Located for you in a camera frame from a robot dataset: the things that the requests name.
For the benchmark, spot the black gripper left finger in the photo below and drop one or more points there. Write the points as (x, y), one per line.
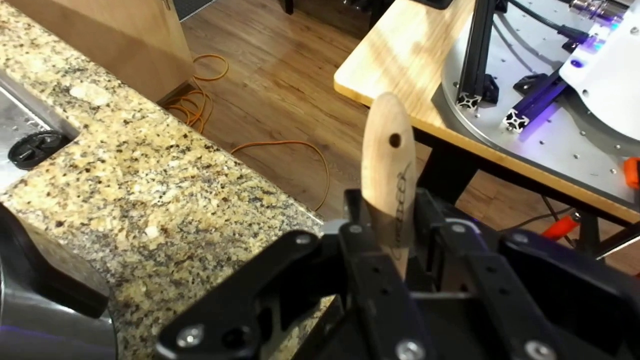
(280, 293)

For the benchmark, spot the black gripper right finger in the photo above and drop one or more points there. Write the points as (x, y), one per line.
(532, 300)

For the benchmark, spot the wooden spoon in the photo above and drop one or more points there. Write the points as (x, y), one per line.
(388, 172)

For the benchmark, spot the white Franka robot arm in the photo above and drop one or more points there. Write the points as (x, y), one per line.
(610, 81)

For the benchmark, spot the short aluminium extrusion bar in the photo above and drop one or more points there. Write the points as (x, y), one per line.
(532, 107)

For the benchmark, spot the stainless steel pressure cooker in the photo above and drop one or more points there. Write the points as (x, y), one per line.
(41, 312)

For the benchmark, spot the light wooden table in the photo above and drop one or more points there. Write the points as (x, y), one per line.
(401, 61)

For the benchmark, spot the black sink strainer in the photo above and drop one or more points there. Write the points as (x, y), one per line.
(36, 149)

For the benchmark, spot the wooden base cabinet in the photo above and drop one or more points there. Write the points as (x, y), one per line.
(120, 32)

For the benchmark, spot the stainless steel sink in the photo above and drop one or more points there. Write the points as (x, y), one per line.
(20, 122)

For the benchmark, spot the black aluminium extrusion post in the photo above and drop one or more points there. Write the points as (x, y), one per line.
(479, 61)

